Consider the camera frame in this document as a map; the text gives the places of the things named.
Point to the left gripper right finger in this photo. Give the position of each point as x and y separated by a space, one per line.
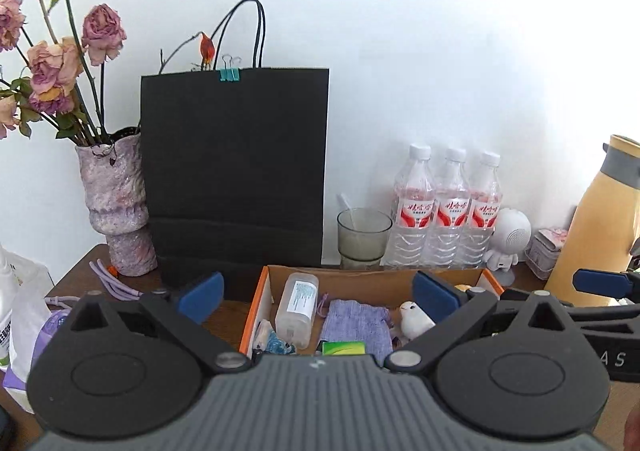
459 317

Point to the yellow thermos jug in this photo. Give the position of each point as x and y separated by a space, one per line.
605 226

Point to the left water bottle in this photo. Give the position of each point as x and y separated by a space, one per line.
413 209

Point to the glass cup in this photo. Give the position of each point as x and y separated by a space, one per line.
362 236

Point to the white cotton swab container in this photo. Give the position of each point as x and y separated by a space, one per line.
297 309

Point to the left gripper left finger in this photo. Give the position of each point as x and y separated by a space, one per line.
178 317

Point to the teal binder clip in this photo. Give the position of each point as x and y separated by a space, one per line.
230 71

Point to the purple ceramic vase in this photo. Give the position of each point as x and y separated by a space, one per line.
116 200

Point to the purple knit pouch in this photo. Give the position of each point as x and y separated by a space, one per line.
350 321

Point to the white robot figurine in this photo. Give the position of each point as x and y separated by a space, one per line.
507 244

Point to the dried pink roses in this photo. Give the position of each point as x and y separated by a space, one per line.
63 78

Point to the black paper bag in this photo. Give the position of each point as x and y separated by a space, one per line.
234 171

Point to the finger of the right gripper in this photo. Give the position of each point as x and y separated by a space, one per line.
605 283

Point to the right hand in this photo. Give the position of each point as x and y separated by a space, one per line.
632 430

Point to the purple tissue pack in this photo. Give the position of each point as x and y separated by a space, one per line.
34 320

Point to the red cardboard box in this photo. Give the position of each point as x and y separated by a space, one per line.
387 288

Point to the green tissue packet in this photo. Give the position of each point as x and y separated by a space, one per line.
343 348

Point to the blue patterned cloth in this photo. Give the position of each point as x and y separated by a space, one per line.
266 340

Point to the yellow white plush toy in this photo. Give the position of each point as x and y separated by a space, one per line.
415 318

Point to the white detergent bottle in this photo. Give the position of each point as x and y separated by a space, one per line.
8 289

